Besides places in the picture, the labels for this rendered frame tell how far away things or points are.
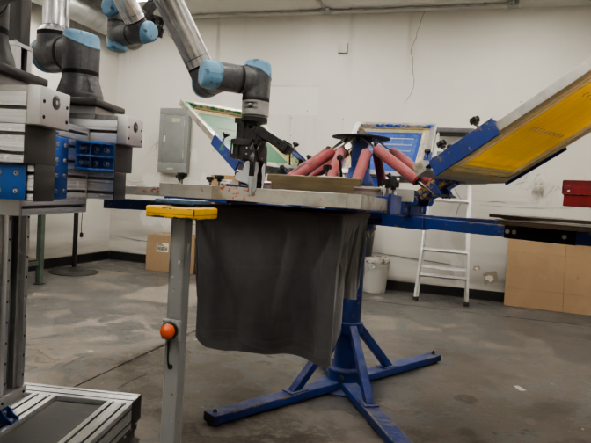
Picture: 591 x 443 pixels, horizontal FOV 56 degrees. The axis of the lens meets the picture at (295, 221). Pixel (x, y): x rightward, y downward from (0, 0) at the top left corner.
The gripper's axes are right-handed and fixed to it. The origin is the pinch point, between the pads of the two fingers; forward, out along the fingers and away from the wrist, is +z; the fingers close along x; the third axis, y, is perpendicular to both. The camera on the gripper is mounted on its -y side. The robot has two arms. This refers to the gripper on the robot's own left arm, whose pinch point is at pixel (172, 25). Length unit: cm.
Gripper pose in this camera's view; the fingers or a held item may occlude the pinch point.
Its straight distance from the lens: 258.1
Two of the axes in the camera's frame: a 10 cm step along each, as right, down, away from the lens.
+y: -1.8, 9.8, 1.2
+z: 5.0, -0.1, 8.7
